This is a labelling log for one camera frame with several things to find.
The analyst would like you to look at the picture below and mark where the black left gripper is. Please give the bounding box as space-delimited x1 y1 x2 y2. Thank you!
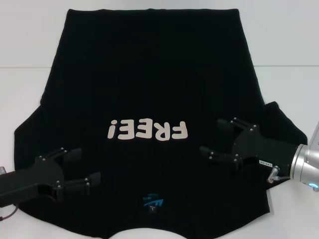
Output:
0 147 102 208

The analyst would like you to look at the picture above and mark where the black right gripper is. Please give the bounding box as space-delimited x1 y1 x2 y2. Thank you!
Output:
199 117 300 175

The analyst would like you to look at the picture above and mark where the black t-shirt with FREE print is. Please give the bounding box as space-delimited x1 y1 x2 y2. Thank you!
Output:
13 8 309 239

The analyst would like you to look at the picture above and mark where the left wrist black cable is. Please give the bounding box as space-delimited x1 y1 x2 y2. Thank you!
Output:
0 203 18 222

